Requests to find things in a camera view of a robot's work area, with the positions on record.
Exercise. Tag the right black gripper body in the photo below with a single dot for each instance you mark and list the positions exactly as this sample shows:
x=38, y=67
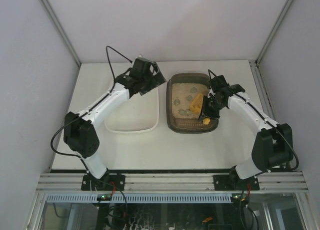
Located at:
x=208, y=108

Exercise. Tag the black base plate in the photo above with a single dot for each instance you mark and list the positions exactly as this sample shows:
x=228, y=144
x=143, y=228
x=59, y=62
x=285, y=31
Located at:
x=109, y=181
x=236, y=182

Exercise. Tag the right aluminium side rail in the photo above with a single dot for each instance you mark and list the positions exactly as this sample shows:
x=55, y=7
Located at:
x=263, y=91

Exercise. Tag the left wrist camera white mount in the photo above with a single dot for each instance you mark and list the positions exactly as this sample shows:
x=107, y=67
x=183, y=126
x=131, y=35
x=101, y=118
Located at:
x=141, y=58

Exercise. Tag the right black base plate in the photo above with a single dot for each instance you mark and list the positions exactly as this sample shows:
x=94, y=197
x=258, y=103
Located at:
x=236, y=182

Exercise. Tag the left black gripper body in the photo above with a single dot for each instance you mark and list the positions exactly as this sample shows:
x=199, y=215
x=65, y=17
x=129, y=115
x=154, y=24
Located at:
x=152, y=81

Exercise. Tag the white plastic tray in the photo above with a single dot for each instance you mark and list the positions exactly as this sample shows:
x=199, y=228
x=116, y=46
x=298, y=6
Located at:
x=137, y=115

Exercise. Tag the aluminium front rail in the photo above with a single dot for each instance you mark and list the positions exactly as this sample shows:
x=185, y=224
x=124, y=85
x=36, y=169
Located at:
x=174, y=183

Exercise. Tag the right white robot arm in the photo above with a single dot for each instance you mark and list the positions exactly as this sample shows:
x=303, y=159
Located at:
x=273, y=145

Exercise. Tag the dark brown litter box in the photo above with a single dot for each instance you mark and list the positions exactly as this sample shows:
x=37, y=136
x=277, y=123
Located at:
x=178, y=87

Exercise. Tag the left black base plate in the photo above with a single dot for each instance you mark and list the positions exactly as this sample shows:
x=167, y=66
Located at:
x=109, y=181

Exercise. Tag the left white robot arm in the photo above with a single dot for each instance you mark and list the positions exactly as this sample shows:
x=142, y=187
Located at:
x=80, y=129

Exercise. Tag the grey slotted cable duct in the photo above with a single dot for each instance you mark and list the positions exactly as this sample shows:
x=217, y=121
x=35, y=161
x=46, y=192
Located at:
x=145, y=198

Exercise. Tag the yellow litter scoop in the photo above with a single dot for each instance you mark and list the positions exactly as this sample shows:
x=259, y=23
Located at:
x=196, y=107

